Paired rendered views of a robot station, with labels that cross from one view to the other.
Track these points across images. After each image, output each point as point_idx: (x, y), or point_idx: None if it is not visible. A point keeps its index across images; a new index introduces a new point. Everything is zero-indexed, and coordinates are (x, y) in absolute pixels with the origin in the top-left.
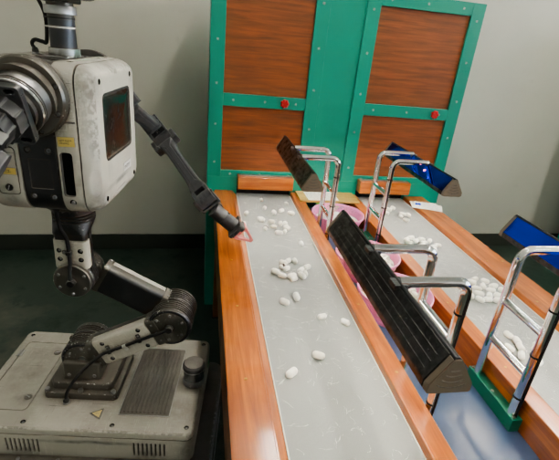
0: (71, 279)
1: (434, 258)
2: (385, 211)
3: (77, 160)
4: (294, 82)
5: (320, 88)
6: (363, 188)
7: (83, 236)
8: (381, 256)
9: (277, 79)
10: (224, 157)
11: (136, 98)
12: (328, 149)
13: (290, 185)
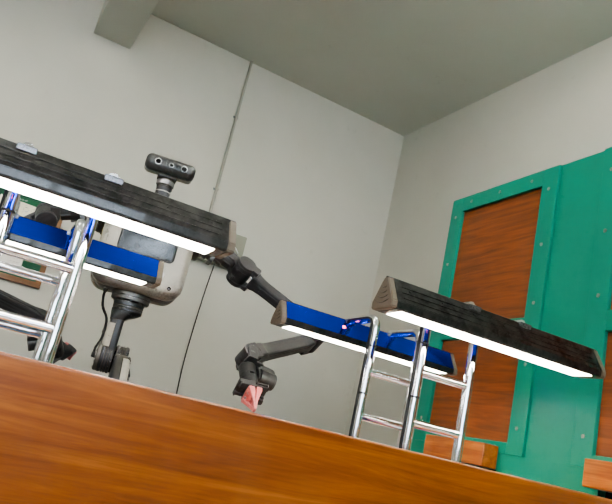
0: (94, 350)
1: (74, 228)
2: (412, 402)
3: (99, 240)
4: (515, 298)
5: (541, 299)
6: (590, 474)
7: (111, 318)
8: (59, 229)
9: (497, 298)
10: (434, 413)
11: (242, 264)
12: (417, 330)
13: (479, 454)
